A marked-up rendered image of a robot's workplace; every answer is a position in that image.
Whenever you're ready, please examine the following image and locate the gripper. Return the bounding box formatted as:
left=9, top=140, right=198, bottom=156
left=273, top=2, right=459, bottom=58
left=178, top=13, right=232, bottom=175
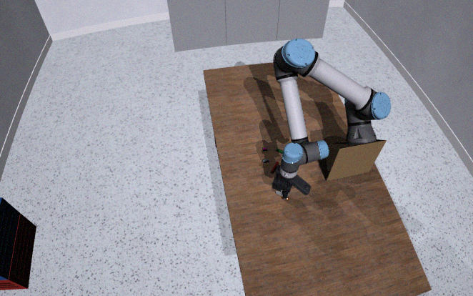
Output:
left=272, top=165, right=295, bottom=200

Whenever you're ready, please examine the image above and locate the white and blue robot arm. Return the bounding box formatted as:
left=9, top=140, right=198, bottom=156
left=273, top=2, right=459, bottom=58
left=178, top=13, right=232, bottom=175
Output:
left=273, top=39, right=391, bottom=195

